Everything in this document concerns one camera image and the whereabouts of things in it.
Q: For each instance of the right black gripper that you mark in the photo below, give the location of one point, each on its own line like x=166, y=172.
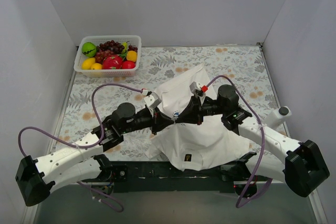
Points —
x=198, y=110

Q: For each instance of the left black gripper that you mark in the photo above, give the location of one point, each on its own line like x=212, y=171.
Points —
x=155, y=120

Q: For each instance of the white printed t-shirt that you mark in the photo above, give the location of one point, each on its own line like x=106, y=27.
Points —
x=191, y=146

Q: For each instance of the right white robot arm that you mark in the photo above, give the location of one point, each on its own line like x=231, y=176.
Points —
x=301, y=165

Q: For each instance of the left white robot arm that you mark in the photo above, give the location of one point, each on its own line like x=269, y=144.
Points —
x=38, y=178

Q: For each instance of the red toy apple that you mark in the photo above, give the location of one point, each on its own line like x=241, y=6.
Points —
x=128, y=65

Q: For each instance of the orange toy fruit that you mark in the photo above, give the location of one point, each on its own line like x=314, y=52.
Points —
x=132, y=56

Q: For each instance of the floral patterned table mat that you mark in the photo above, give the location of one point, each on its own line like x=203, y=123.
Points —
x=91, y=99

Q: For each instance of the red toy dragon fruit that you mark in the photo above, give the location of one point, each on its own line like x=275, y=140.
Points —
x=112, y=62

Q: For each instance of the white bottle grey cap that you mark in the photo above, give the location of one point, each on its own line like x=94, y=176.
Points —
x=277, y=117

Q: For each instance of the white plastic fruit basket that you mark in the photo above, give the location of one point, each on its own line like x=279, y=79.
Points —
x=97, y=40

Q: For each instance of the yellow toy mango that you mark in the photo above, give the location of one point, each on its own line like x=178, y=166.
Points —
x=96, y=66

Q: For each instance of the dark red toy grapes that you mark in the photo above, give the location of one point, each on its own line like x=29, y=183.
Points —
x=114, y=48

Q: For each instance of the yellow toy lemon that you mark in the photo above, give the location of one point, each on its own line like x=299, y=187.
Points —
x=87, y=64

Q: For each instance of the green toy fruit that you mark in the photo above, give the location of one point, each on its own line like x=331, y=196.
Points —
x=89, y=49

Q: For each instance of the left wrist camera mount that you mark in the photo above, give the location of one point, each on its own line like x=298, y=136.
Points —
x=151, y=101

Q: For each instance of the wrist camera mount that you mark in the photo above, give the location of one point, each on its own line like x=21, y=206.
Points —
x=199, y=91
x=151, y=101

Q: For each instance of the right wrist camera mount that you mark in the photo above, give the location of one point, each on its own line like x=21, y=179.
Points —
x=199, y=91

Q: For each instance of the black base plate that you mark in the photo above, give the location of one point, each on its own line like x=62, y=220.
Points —
x=173, y=175

